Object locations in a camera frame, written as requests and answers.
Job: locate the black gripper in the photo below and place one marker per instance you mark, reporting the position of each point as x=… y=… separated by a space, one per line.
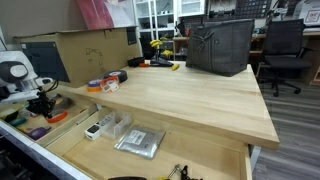
x=41 y=105

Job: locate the thin orange tape roll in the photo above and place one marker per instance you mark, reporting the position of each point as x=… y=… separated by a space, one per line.
x=57 y=115

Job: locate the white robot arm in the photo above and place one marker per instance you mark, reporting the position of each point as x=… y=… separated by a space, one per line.
x=19 y=82

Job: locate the left wooden drawer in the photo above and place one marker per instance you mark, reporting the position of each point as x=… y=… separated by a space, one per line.
x=78 y=111

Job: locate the wooden drawer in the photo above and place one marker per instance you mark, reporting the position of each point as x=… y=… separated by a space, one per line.
x=78 y=111
x=112 y=144

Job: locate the purple tape roll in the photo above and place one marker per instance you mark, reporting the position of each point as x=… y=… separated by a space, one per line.
x=39 y=132

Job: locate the orange blue tape roll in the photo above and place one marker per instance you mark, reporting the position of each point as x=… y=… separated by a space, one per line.
x=94 y=86

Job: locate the orange white tape dispenser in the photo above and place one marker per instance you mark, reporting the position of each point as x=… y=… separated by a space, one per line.
x=110 y=84

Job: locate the right wooden drawer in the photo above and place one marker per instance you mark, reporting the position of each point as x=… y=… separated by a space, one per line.
x=112 y=144

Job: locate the black tape roll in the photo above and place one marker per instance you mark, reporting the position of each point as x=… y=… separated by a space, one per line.
x=120 y=74

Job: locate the teal marker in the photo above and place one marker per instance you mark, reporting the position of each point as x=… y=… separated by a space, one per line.
x=18 y=121

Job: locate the large cardboard box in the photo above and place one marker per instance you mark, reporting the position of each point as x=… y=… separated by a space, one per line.
x=75 y=58

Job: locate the white handheld meter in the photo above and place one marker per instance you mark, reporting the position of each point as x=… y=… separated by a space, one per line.
x=98 y=128

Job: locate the clear plastic box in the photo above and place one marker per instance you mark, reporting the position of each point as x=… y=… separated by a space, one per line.
x=115 y=124

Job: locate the black pouch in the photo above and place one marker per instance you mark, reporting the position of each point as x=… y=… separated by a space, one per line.
x=134 y=62

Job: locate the silver foil bag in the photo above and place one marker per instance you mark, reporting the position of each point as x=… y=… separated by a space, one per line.
x=142 y=141

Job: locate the yellow black clamps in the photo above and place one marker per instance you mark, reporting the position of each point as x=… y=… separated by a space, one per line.
x=157 y=60

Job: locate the white shelving unit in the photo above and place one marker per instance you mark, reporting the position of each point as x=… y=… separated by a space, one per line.
x=159 y=18

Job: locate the black pliers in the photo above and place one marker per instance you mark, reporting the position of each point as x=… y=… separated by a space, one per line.
x=183 y=173

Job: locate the dark grey tote bag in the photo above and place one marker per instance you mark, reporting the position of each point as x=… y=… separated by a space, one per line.
x=220 y=47

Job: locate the black office chair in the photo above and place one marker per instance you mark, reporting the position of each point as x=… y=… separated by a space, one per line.
x=283 y=50

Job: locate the grey duct tape roll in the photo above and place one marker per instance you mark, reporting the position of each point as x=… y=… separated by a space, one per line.
x=62 y=102

